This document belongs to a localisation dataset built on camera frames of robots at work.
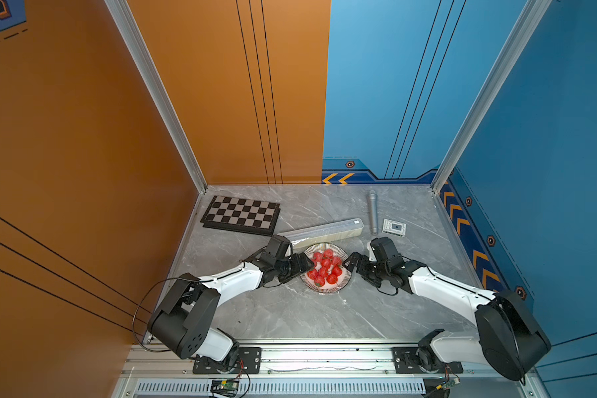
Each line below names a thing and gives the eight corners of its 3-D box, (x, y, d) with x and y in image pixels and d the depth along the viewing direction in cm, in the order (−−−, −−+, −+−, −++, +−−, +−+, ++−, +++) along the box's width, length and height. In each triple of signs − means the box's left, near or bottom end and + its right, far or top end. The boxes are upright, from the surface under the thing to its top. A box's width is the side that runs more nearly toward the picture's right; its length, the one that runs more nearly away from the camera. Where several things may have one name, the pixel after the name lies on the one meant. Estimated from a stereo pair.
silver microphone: (368, 233, 105) (370, 229, 102) (368, 194, 119) (369, 190, 117) (377, 234, 104) (378, 230, 102) (376, 195, 119) (377, 190, 116)
